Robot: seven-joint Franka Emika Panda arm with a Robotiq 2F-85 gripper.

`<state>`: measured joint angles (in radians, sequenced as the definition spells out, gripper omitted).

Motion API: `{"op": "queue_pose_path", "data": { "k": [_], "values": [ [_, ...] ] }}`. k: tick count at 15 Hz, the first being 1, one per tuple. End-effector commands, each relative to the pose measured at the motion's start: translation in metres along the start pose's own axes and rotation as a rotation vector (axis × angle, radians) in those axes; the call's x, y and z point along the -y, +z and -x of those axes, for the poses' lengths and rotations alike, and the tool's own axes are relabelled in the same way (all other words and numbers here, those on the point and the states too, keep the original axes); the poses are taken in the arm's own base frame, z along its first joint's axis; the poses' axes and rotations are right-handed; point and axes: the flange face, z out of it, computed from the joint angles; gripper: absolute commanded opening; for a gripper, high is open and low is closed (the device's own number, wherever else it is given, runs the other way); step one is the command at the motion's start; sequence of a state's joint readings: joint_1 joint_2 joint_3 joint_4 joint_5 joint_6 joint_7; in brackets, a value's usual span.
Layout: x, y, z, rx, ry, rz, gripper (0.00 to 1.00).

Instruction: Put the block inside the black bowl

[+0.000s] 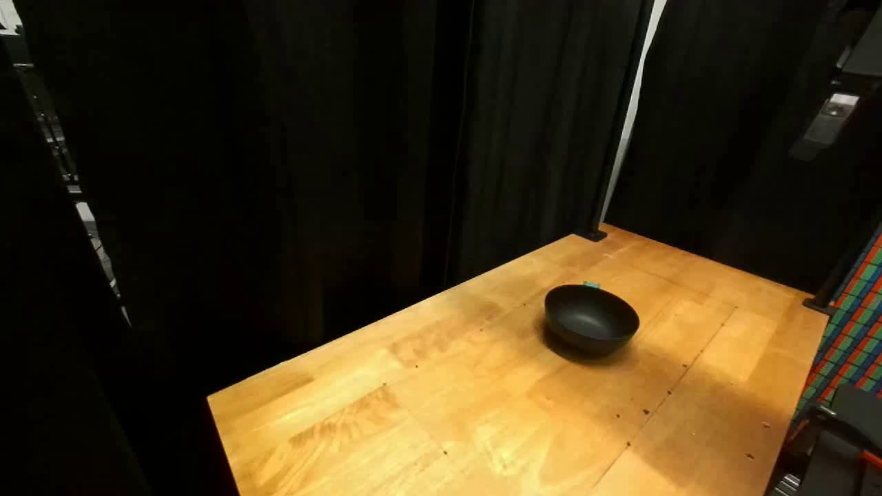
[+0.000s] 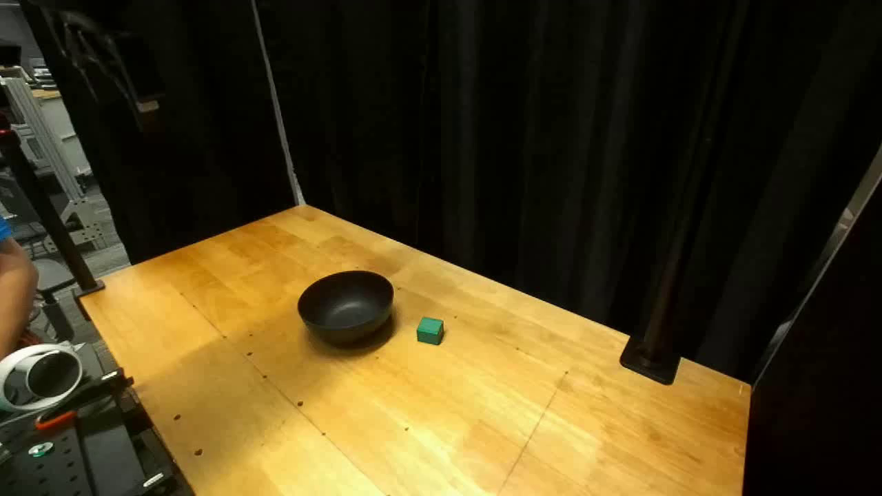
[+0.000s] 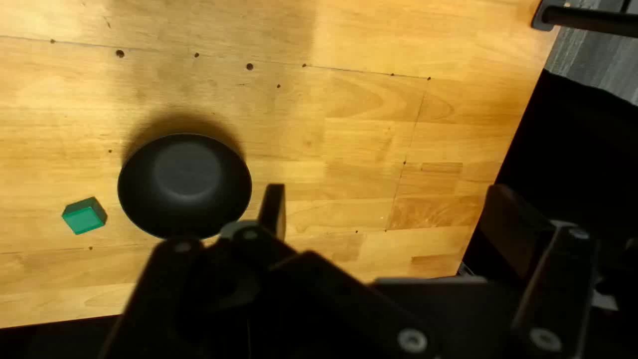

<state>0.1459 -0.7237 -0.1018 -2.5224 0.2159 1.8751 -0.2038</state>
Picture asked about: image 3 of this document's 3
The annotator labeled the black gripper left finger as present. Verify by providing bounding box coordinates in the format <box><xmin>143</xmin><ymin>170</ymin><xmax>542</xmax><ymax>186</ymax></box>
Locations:
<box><xmin>97</xmin><ymin>182</ymin><xmax>446</xmax><ymax>359</ymax></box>

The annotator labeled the black pole with base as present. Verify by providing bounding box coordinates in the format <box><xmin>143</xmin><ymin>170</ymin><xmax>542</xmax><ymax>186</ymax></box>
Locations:
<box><xmin>528</xmin><ymin>0</ymin><xmax>638</xmax><ymax>41</ymax></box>

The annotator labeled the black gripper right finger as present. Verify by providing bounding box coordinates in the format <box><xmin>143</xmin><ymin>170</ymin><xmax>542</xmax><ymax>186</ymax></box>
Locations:
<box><xmin>476</xmin><ymin>184</ymin><xmax>600</xmax><ymax>359</ymax></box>

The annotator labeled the black bowl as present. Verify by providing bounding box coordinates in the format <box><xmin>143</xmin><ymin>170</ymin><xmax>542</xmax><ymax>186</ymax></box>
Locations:
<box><xmin>115</xmin><ymin>133</ymin><xmax>253</xmax><ymax>242</ymax></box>

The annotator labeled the green block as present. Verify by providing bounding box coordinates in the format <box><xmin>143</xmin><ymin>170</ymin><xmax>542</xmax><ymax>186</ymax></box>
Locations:
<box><xmin>60</xmin><ymin>196</ymin><xmax>109</xmax><ymax>238</ymax></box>

